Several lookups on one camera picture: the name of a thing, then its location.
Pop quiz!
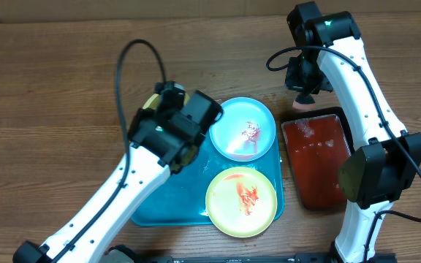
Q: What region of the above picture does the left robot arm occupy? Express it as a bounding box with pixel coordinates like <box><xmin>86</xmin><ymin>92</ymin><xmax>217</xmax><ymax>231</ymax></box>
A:
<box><xmin>12</xmin><ymin>82</ymin><xmax>223</xmax><ymax>262</ymax></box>

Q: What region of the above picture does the teal plastic tray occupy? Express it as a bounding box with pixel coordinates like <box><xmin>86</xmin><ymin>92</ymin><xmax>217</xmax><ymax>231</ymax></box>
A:
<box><xmin>131</xmin><ymin>123</ymin><xmax>285</xmax><ymax>227</ymax></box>

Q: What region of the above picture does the dark cleaning sponge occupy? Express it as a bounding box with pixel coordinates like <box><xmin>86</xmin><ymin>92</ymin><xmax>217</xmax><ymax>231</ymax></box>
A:
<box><xmin>292</xmin><ymin>94</ymin><xmax>316</xmax><ymax>111</ymax></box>

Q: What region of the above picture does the black tray with red water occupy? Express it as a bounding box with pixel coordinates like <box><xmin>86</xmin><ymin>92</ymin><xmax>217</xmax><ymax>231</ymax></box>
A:
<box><xmin>281</xmin><ymin>107</ymin><xmax>354</xmax><ymax>211</ymax></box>

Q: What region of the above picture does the light blue plate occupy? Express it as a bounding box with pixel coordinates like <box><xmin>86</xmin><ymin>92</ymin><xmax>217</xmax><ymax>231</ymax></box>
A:
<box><xmin>209</xmin><ymin>97</ymin><xmax>276</xmax><ymax>162</ymax></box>

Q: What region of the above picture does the yellow plate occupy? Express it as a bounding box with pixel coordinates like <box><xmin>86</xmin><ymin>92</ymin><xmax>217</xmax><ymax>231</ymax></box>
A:
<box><xmin>143</xmin><ymin>94</ymin><xmax>190</xmax><ymax>110</ymax></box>
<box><xmin>205</xmin><ymin>167</ymin><xmax>278</xmax><ymax>238</ymax></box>

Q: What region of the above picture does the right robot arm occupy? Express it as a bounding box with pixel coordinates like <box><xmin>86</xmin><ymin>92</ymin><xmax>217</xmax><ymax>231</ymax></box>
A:
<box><xmin>285</xmin><ymin>1</ymin><xmax>421</xmax><ymax>262</ymax></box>

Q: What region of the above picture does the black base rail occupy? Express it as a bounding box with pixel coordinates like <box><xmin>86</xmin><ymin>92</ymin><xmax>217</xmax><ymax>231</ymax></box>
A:
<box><xmin>104</xmin><ymin>245</ymin><xmax>398</xmax><ymax>263</ymax></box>

